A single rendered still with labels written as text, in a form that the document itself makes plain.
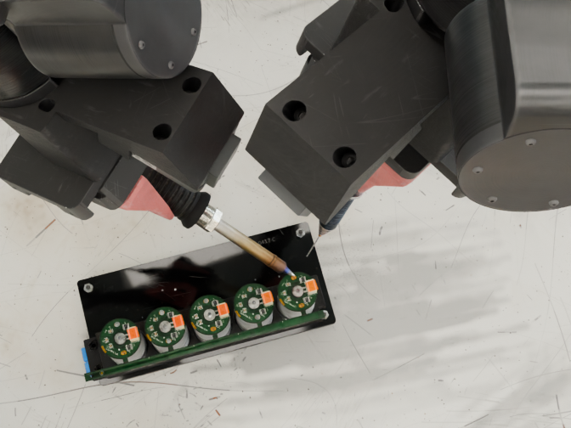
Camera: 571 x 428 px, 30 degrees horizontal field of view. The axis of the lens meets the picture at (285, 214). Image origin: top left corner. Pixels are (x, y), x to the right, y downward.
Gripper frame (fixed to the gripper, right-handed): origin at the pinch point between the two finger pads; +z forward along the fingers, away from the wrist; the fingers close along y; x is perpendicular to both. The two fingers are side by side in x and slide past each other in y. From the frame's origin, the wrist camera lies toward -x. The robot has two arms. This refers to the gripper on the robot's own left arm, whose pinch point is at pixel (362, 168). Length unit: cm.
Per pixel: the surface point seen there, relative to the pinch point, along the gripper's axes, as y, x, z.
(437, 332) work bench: 9.3, 6.1, 17.0
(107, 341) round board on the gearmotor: -5.0, -10.8, 16.4
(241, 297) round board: -1.1, -3.6, 13.9
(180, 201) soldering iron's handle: -7.1, -4.1, 9.3
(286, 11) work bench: -14.3, 15.6, 14.5
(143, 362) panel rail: -2.6, -10.2, 16.1
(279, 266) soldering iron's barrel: -0.7, -1.2, 12.1
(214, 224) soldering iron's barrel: -5.0, -3.1, 10.4
